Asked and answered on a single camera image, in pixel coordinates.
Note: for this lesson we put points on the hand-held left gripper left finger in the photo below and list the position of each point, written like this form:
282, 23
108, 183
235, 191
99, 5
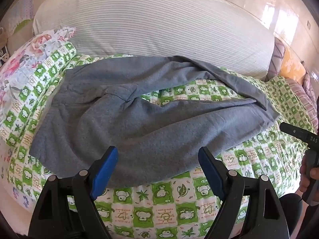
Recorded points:
104, 169

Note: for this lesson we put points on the orange floral pillow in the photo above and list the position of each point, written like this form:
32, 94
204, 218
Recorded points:
292, 67

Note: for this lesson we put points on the pink plaid pillow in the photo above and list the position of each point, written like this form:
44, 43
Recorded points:
278, 57

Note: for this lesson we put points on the person's right hand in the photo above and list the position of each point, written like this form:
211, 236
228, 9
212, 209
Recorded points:
305, 176

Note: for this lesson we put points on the green frog print quilt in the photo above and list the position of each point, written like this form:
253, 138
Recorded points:
169, 209

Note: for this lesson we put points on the person's dark clothing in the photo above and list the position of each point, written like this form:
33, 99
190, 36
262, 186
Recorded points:
291, 211

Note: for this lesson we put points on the grey pants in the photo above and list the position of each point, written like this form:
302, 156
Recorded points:
149, 134

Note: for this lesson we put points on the wall socket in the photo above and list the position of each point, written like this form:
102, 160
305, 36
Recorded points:
309, 25

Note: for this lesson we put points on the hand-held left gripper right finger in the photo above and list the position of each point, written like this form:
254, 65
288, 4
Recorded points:
209, 169

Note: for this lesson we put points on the plaid purple pillow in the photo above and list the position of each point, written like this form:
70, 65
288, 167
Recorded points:
302, 97

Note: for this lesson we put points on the white striped bolster pillow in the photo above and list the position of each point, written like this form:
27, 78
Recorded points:
149, 29

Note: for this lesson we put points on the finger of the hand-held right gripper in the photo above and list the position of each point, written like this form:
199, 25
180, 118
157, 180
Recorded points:
292, 130

